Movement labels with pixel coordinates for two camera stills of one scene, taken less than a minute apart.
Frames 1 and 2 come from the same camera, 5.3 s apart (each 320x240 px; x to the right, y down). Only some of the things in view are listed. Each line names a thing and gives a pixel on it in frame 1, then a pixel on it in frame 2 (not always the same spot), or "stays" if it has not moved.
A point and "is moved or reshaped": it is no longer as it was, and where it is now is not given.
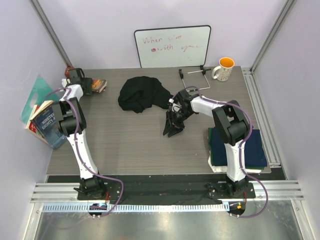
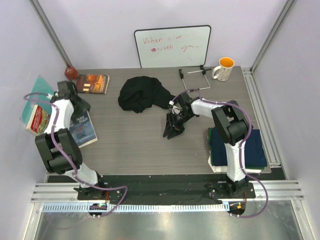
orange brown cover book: [99, 85] is moved or reshaped
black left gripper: [88, 82] -> [83, 105]
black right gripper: [170, 126] stays
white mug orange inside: [222, 72] stays
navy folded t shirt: [254, 152] stays
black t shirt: [140, 92] stays
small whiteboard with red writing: [179, 46] stays
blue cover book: [45, 118] -> [83, 131]
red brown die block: [67, 71] stays
